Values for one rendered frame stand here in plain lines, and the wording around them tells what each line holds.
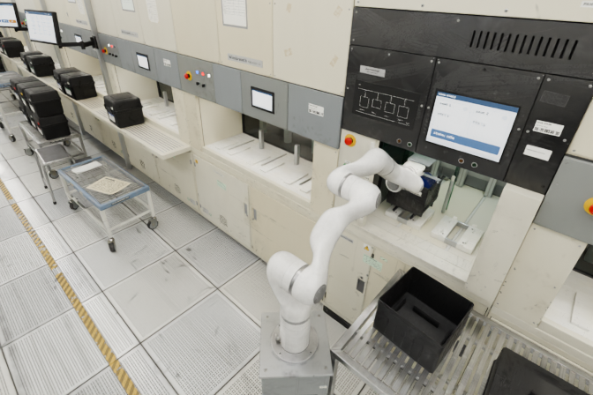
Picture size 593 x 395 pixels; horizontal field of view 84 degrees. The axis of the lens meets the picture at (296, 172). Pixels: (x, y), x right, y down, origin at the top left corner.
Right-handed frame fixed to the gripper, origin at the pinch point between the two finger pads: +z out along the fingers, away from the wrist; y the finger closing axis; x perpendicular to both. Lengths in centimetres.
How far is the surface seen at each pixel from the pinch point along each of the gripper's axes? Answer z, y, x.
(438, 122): -30.5, 12.8, 34.8
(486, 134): -30, 31, 35
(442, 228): -5.4, 21.3, -30.0
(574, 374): -36, 88, -45
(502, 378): -65, 66, -35
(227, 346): -93, -61, -122
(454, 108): -31, 17, 42
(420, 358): -73, 42, -42
